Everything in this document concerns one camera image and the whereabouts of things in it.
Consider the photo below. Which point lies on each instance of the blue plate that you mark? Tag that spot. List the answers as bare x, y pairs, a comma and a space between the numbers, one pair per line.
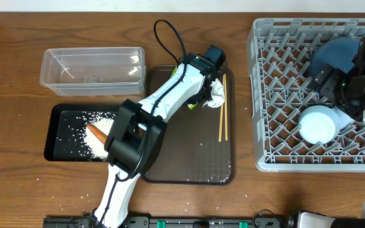
337, 53

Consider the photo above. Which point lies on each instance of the yellow snack packet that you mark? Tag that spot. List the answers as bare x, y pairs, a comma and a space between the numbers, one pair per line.
174, 71

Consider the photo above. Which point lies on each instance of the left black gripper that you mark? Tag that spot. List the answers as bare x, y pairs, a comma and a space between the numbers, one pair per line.
198, 101

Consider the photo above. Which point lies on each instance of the foil wrapper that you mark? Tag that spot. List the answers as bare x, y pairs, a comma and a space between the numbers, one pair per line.
191, 106

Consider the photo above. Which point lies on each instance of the clear plastic bin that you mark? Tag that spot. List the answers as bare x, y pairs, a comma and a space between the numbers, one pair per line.
94, 71

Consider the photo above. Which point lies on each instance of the wooden chopstick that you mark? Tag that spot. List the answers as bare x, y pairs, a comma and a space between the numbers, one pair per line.
225, 107
221, 113

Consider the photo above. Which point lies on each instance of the grey dishwasher rack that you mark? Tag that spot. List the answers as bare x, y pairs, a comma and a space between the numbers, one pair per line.
279, 51

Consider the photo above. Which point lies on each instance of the light blue small bowl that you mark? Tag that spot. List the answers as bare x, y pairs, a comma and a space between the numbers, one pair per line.
319, 124

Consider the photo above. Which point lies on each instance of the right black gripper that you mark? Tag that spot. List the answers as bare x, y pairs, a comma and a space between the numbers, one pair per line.
327, 88

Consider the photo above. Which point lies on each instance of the black rectangular tray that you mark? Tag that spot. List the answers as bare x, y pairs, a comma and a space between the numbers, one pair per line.
65, 138

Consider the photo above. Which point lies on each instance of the light blue cup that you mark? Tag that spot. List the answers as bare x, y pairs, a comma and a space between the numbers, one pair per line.
343, 119

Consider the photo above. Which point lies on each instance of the white tissue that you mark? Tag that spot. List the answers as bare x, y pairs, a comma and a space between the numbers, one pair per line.
217, 95

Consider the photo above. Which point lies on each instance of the pile of white rice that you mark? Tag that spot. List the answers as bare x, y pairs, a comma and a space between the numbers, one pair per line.
94, 145

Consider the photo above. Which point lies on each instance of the orange carrot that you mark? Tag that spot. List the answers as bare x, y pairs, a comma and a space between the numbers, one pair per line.
101, 136

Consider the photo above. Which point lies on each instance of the brown serving tray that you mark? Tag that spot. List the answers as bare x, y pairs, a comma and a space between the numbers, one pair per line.
191, 152

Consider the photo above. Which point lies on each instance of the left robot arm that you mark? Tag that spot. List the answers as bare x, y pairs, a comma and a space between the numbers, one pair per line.
136, 135

